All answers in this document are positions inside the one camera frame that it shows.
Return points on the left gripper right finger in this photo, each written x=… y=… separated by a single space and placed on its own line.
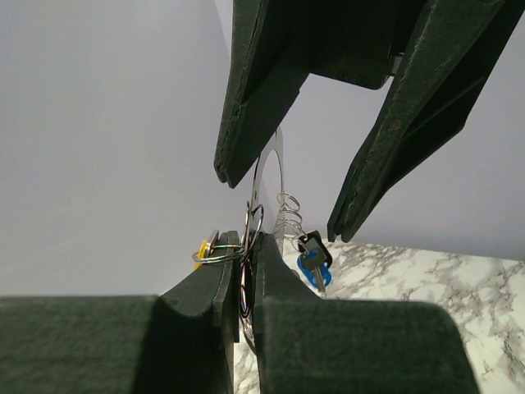
x=306 y=344

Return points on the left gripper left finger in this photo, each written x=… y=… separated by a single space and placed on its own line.
x=177 y=342

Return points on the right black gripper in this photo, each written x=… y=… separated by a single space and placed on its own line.
x=441 y=54

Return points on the blue key tag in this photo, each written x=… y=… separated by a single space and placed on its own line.
x=315 y=269

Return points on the yellow key tag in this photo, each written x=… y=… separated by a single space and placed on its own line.
x=201 y=254

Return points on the black key tag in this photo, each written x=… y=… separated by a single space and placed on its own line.
x=312 y=240

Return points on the grey large key ring holder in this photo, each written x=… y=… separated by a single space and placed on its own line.
x=266 y=212

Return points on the silver key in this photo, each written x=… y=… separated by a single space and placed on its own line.
x=221 y=252

